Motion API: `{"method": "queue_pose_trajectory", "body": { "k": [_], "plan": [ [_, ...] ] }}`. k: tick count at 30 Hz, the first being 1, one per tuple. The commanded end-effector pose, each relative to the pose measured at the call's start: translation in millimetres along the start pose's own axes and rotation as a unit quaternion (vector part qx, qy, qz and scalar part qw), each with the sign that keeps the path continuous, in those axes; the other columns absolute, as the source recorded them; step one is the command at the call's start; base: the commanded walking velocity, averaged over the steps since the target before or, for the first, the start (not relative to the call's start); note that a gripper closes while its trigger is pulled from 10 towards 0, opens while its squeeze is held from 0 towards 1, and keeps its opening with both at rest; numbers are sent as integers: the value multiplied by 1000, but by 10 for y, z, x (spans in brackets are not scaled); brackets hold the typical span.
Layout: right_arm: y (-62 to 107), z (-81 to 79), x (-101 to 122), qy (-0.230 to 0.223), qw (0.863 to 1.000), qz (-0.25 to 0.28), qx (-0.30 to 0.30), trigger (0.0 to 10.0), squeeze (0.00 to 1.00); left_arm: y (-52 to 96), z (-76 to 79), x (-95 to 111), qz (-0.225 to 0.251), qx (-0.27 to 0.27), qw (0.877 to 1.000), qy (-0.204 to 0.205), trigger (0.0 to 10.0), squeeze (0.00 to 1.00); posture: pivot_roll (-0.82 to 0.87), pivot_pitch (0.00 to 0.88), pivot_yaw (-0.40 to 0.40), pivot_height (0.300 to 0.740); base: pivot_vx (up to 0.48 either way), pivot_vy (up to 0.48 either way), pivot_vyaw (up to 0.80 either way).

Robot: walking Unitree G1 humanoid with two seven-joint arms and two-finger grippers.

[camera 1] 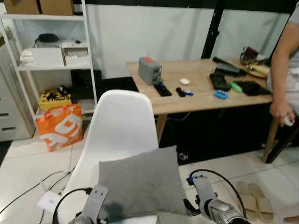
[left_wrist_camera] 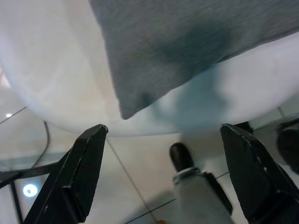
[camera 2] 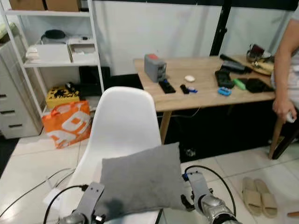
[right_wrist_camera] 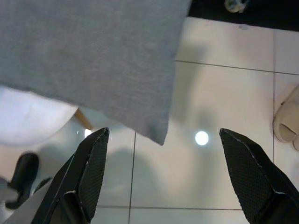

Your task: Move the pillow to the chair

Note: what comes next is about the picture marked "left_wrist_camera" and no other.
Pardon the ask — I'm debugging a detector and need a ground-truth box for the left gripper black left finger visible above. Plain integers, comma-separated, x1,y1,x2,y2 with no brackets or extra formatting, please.
23,123,109,224

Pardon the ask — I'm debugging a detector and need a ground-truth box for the black rounded object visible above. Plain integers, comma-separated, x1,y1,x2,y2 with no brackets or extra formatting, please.
276,121,299,175

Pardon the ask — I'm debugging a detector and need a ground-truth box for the grey leg with black foot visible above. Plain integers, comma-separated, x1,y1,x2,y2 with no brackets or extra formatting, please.
170,142,233,224

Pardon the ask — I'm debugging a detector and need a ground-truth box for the black metal strut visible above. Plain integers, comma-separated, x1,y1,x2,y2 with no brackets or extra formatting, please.
0,162,58,187

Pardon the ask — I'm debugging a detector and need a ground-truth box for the grey fabric pillow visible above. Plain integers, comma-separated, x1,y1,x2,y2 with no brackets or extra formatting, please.
88,0,299,121

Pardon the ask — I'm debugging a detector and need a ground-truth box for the thin black floor cable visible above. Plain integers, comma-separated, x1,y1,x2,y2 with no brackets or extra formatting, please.
29,120,51,168

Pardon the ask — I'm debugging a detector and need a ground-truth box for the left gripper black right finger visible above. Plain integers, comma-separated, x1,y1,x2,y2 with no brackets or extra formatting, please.
219,123,299,224

